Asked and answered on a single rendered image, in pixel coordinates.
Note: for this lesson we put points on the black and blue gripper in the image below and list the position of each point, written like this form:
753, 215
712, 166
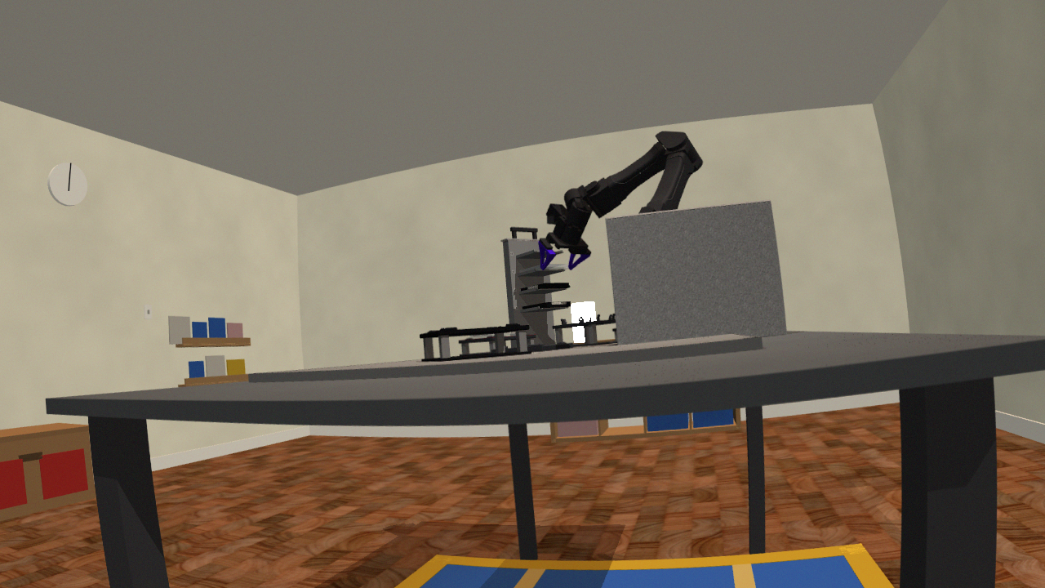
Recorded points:
571, 239

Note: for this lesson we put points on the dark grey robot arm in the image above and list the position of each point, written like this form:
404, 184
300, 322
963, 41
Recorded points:
607, 194

